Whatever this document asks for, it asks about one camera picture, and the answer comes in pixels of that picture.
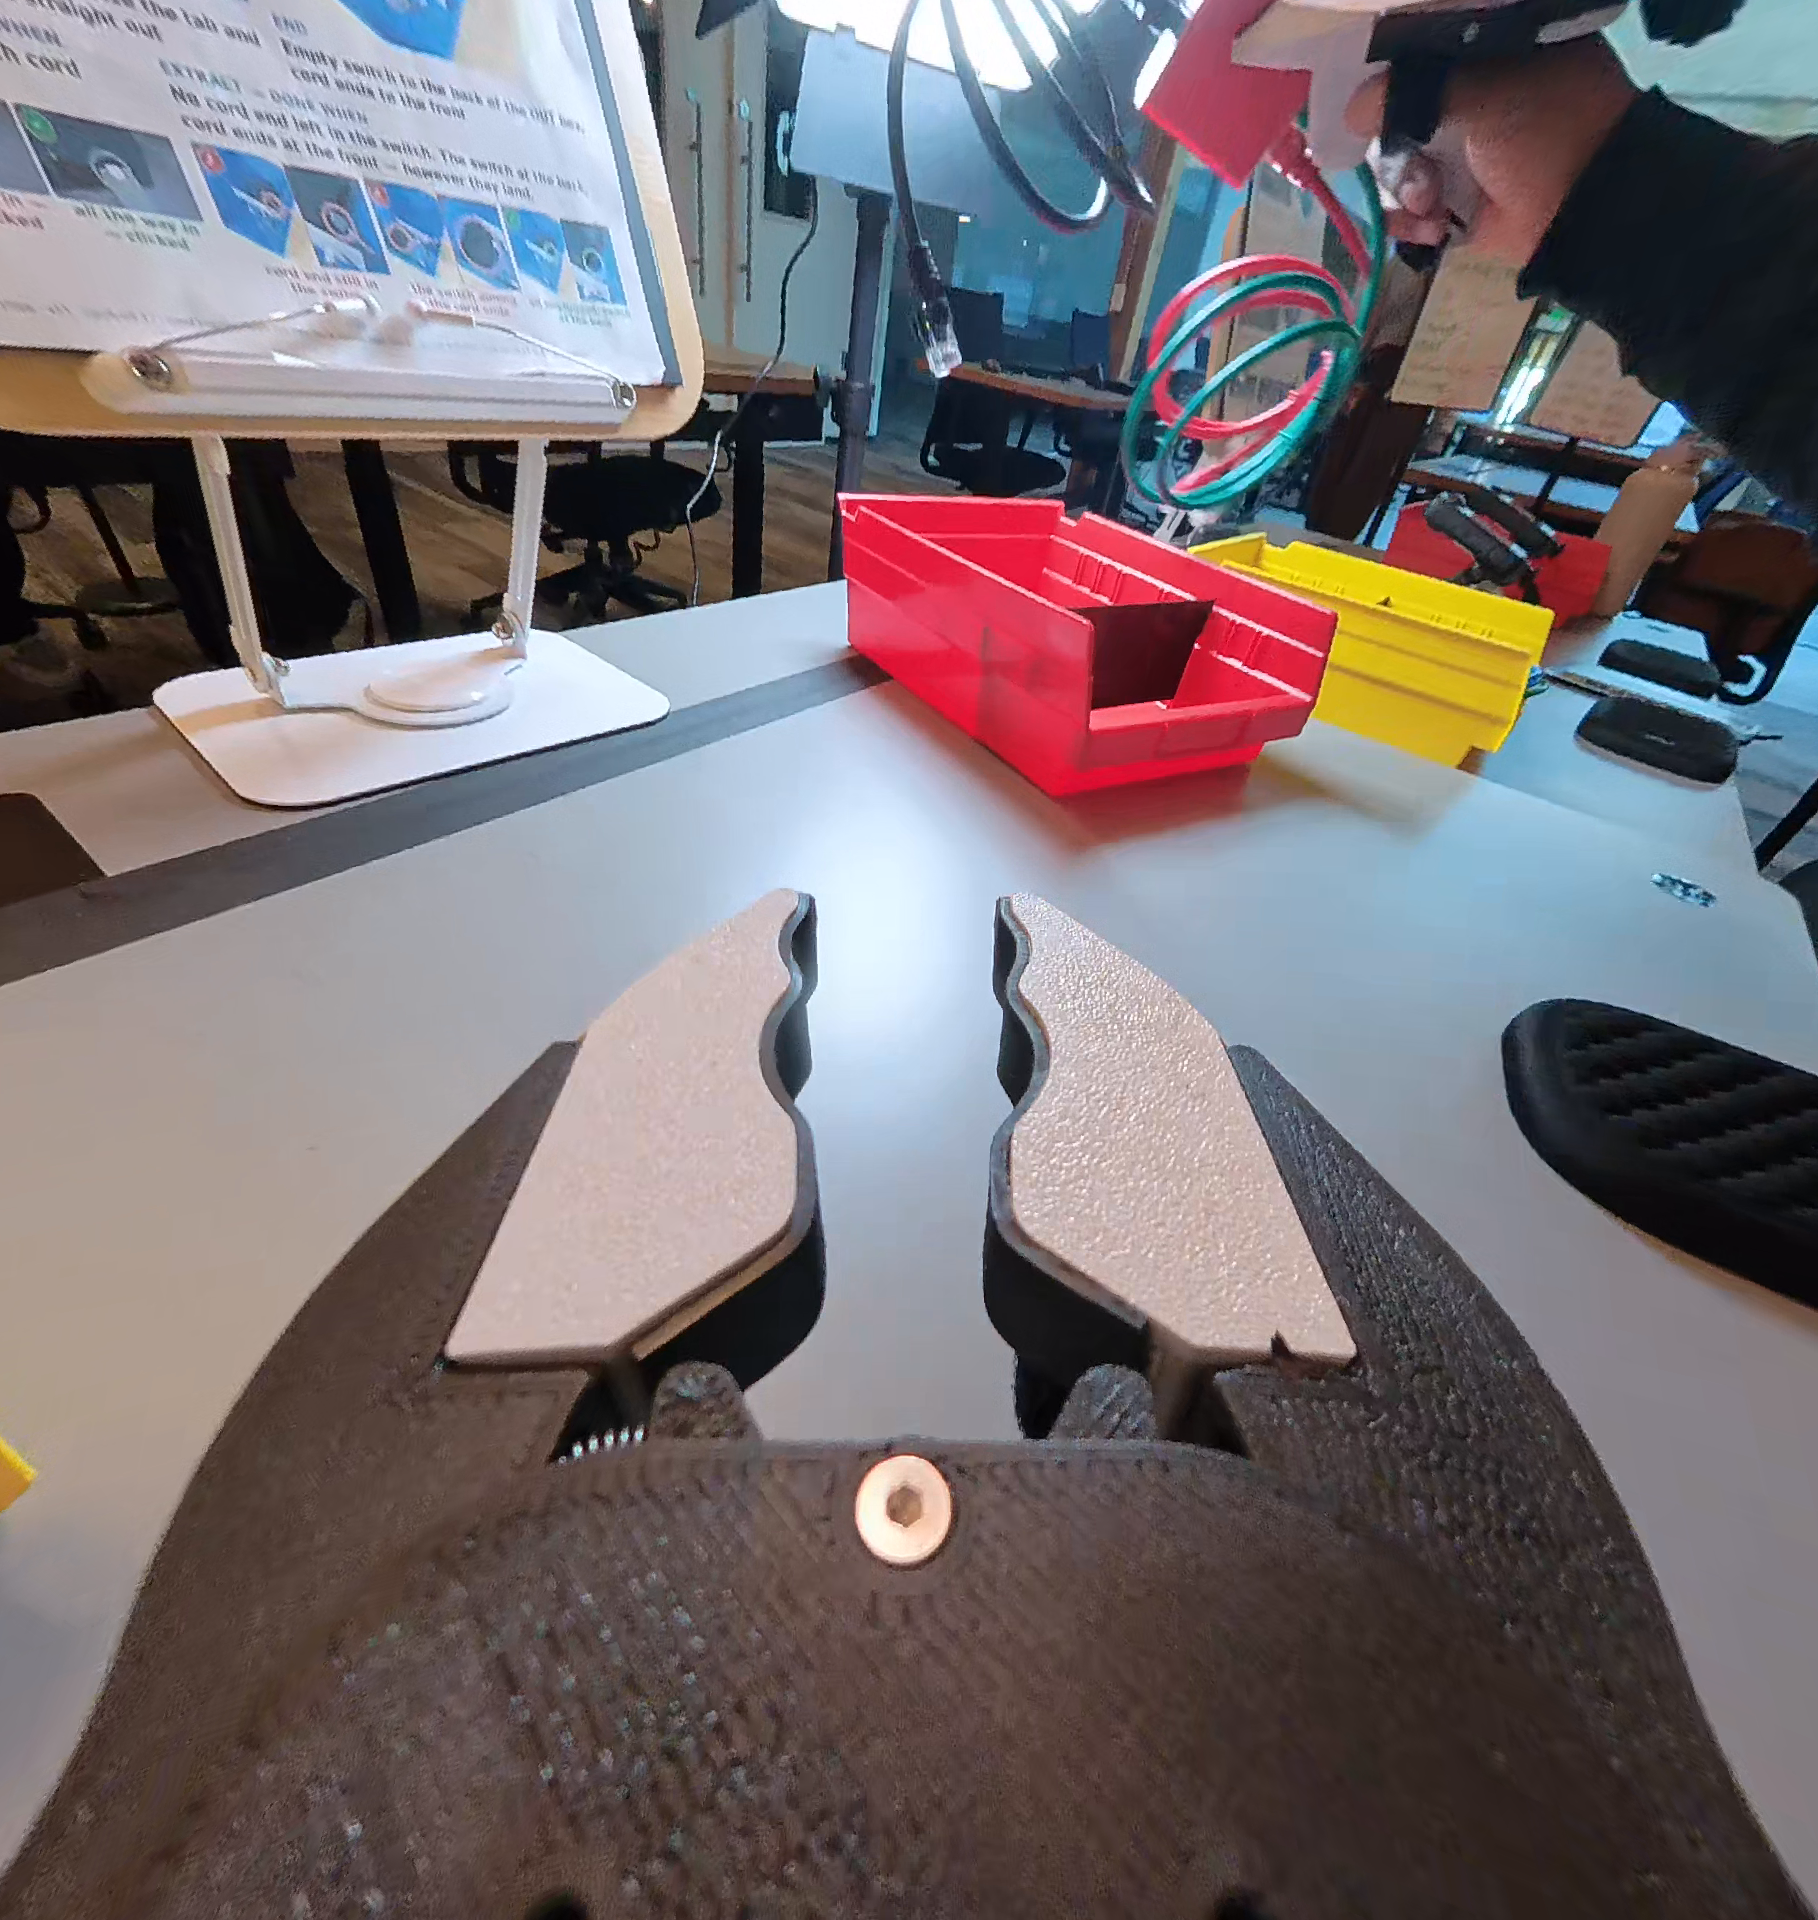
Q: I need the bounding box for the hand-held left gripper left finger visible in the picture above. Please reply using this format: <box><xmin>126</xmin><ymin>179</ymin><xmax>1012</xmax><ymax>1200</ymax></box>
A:
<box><xmin>442</xmin><ymin>889</ymin><xmax>828</xmax><ymax>1374</ymax></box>

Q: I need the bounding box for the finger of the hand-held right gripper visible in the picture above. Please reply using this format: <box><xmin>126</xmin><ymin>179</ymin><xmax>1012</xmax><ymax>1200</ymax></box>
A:
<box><xmin>1234</xmin><ymin>0</ymin><xmax>1394</xmax><ymax>170</ymax></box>

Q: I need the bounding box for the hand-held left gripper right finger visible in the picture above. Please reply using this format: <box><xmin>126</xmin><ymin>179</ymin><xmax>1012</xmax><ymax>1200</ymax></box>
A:
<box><xmin>985</xmin><ymin>892</ymin><xmax>1361</xmax><ymax>1379</ymax></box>

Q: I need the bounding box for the red ethernet splitter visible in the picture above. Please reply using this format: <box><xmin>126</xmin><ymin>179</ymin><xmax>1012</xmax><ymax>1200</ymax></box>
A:
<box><xmin>1138</xmin><ymin>0</ymin><xmax>1323</xmax><ymax>189</ymax></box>

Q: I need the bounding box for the red ethernet cable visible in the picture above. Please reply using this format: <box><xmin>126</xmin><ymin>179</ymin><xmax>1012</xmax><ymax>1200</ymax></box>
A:
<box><xmin>1141</xmin><ymin>127</ymin><xmax>1392</xmax><ymax>497</ymax></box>

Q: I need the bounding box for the black ethernet cable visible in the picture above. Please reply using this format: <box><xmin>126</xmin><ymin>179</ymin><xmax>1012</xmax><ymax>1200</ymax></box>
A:
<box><xmin>887</xmin><ymin>0</ymin><xmax>1158</xmax><ymax>380</ymax></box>

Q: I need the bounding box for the green ethernet cable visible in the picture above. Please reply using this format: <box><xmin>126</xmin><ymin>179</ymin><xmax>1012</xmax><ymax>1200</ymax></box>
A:
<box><xmin>1119</xmin><ymin>157</ymin><xmax>1392</xmax><ymax>519</ymax></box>

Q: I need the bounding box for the red plastic bin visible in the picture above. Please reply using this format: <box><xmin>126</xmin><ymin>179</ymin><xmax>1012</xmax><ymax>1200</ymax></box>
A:
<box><xmin>1382</xmin><ymin>495</ymin><xmax>1615</xmax><ymax>624</ymax></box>
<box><xmin>837</xmin><ymin>492</ymin><xmax>1341</xmax><ymax>799</ymax></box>

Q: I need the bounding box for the person's right hand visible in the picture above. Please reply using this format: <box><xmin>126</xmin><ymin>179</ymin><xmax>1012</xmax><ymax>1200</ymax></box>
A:
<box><xmin>1344</xmin><ymin>33</ymin><xmax>1650</xmax><ymax>284</ymax></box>

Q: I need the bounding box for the document stand with white base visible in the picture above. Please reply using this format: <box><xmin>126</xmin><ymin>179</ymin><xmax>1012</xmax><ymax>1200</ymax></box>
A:
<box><xmin>0</xmin><ymin>0</ymin><xmax>708</xmax><ymax>811</ymax></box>

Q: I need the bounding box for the black office chair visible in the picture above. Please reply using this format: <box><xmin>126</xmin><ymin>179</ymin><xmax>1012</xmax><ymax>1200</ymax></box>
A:
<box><xmin>921</xmin><ymin>285</ymin><xmax>1069</xmax><ymax>497</ymax></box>
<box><xmin>450</xmin><ymin>435</ymin><xmax>724</xmax><ymax>617</ymax></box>

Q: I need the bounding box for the black ribbed pad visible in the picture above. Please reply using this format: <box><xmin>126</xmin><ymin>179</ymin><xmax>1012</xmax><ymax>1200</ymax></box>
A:
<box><xmin>1502</xmin><ymin>997</ymin><xmax>1818</xmax><ymax>1334</ymax></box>

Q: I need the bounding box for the black oval pad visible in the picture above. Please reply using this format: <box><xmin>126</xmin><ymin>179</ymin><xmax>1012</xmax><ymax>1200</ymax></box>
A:
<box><xmin>1597</xmin><ymin>638</ymin><xmax>1725</xmax><ymax>700</ymax></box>
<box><xmin>1572</xmin><ymin>693</ymin><xmax>1743</xmax><ymax>786</ymax></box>

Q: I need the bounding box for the printed instruction sheet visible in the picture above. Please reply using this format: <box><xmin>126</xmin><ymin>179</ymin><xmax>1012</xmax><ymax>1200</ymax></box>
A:
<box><xmin>0</xmin><ymin>0</ymin><xmax>686</xmax><ymax>389</ymax></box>

